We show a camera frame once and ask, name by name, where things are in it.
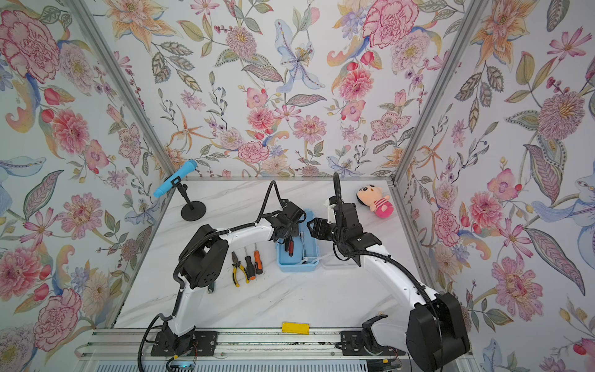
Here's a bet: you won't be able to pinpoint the yellow tape strip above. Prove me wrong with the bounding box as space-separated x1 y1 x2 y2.
281 322 310 335

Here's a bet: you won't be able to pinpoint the blue plastic tool box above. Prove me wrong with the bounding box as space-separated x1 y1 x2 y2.
276 209 320 273

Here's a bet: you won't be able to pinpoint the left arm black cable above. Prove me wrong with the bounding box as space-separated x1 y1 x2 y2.
255 180 287 224

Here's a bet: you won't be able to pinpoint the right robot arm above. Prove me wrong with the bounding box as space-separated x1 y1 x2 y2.
307 196 471 371

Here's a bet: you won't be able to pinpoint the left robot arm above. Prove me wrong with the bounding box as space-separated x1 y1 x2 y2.
167 200 306 336

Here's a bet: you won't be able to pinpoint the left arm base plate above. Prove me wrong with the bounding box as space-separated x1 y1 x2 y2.
150 330 218 357

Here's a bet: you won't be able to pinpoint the orange handled screwdriver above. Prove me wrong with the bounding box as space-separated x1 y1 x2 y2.
253 244 263 275

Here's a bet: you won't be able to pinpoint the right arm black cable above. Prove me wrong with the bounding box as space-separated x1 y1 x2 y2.
332 171 344 210

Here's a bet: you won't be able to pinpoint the clear tool box lid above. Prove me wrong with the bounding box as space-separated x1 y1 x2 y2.
319 253 358 271

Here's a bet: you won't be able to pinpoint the blue microphone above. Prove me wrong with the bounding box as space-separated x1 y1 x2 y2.
153 160 198 198

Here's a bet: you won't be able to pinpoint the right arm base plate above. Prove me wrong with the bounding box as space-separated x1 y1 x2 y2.
335 330 406 357

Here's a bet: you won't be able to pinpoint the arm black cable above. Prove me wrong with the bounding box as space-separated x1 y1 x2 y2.
255 180 287 224
332 171 344 210

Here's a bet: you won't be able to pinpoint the black microphone stand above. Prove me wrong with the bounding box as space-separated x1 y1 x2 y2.
175 181 206 222

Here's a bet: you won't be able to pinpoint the yellow black pliers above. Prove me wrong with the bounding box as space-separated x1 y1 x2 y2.
232 252 249 288

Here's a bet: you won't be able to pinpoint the aluminium front rail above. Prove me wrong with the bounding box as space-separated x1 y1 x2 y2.
75 328 410 364

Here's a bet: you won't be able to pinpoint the pink plush doll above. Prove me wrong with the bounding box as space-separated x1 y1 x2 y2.
356 184 394 219

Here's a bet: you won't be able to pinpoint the red black handled screwdriver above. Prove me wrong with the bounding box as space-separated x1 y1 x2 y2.
244 248 257 281

